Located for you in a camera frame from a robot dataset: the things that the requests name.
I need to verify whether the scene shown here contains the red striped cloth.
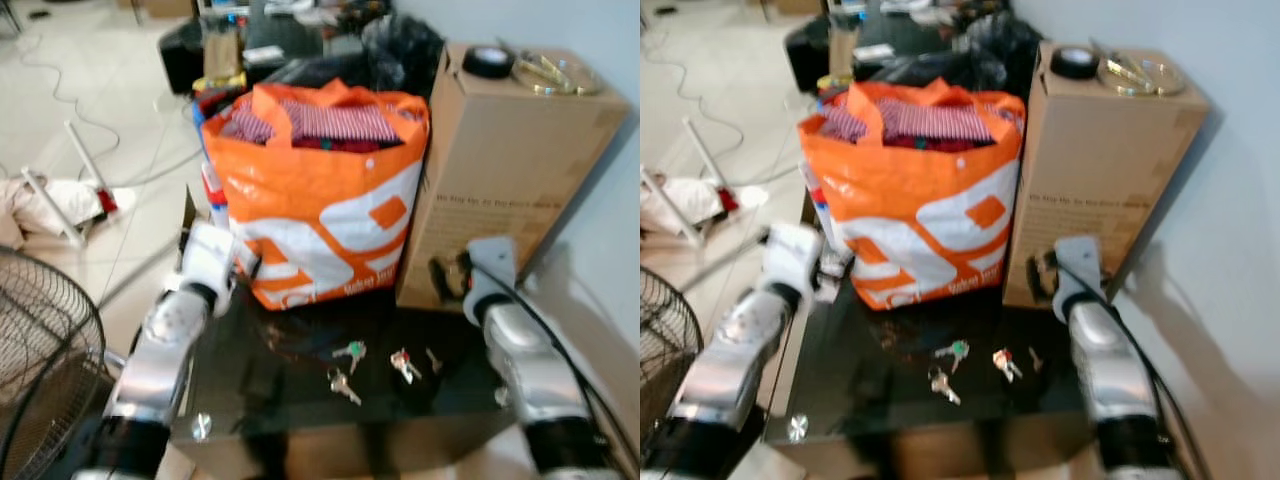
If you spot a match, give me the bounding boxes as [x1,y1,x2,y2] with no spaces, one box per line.
[220,97,403,153]
[818,97,1001,153]

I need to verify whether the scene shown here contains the white metal rack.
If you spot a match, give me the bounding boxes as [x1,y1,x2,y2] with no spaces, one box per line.
[645,117,736,249]
[18,120,113,249]

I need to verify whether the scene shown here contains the brown cardboard box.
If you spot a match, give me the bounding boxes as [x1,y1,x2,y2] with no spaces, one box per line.
[395,40,633,313]
[1002,40,1213,311]

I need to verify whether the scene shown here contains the black storage box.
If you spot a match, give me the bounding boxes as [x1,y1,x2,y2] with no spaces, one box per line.
[158,18,207,97]
[785,20,833,94]

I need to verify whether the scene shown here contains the black tape roll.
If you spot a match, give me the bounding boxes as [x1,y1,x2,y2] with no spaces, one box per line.
[1049,45,1101,81]
[461,44,517,80]

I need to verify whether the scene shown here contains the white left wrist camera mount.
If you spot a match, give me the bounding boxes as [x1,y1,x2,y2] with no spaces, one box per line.
[762,222,826,301]
[178,222,241,303]

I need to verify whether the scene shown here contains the black rubbish bag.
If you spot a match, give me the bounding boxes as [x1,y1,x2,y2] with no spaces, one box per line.
[265,12,448,99]
[870,12,1046,96]

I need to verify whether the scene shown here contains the white cloth pile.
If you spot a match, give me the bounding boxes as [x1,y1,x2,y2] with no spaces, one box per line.
[640,175,771,241]
[0,177,138,243]

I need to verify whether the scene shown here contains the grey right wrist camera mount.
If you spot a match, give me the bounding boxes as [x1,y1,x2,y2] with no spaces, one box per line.
[1050,235,1106,323]
[463,236,521,313]

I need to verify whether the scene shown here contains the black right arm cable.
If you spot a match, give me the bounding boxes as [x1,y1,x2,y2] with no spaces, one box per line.
[480,262,641,480]
[1055,258,1216,480]

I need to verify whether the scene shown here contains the white blue red package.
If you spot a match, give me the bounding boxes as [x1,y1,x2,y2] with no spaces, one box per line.
[806,165,833,239]
[199,160,231,231]

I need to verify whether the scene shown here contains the black wire fan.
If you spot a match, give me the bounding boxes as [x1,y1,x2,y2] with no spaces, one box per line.
[0,245,109,480]
[640,265,704,446]

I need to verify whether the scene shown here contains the orange white shopping bag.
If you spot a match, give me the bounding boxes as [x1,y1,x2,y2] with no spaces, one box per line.
[200,78,433,313]
[797,78,1028,313]

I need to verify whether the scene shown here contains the black glass table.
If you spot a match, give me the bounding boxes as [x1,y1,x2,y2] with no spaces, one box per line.
[762,285,1116,480]
[168,285,546,480]

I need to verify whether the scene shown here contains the round gold dish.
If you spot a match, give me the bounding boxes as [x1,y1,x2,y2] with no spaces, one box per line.
[513,50,603,99]
[1097,52,1188,99]

